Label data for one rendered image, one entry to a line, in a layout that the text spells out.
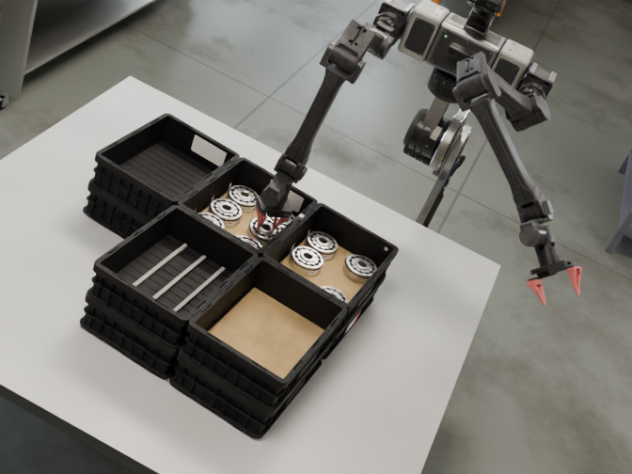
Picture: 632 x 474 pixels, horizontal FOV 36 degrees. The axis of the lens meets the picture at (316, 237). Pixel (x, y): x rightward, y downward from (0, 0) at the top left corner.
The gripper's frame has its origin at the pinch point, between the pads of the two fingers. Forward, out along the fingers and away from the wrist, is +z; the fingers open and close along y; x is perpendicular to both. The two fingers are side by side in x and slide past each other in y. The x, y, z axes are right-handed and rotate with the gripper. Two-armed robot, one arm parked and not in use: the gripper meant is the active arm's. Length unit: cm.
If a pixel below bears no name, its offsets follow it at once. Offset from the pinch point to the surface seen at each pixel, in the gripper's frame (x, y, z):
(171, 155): 40.1, -21.3, 6.2
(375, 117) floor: 219, 158, 103
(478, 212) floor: 133, 189, 100
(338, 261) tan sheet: -9.5, 23.2, 5.4
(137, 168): 30.6, -34.4, 5.2
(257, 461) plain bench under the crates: -75, -18, 14
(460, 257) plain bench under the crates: 12, 86, 21
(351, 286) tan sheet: -20.7, 23.9, 4.9
